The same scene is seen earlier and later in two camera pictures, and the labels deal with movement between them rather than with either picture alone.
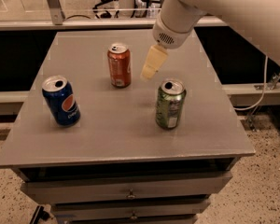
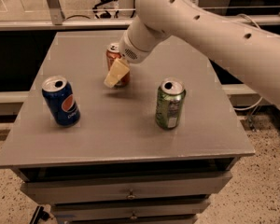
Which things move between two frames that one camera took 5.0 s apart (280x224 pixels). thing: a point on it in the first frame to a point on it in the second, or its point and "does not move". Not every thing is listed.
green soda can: (169, 103) does not move
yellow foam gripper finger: (157, 55) to (118, 73)
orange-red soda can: (119, 62) does not move
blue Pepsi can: (62, 101) does not move
